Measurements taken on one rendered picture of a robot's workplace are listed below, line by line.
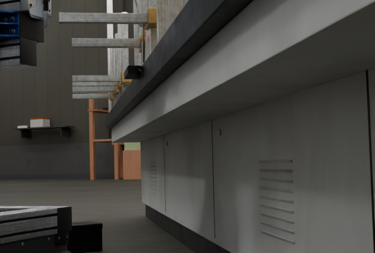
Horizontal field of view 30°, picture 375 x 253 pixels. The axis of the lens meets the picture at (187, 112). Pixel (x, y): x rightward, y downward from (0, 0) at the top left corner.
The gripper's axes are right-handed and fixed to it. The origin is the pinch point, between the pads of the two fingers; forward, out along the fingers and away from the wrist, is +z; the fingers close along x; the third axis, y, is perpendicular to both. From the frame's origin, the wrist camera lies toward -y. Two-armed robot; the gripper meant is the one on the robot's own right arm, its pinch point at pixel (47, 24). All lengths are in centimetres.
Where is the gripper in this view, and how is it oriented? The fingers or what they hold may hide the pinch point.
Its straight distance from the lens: 224.9
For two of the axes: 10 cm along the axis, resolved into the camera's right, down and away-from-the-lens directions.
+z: 0.2, 10.0, -0.7
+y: -9.9, 0.1, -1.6
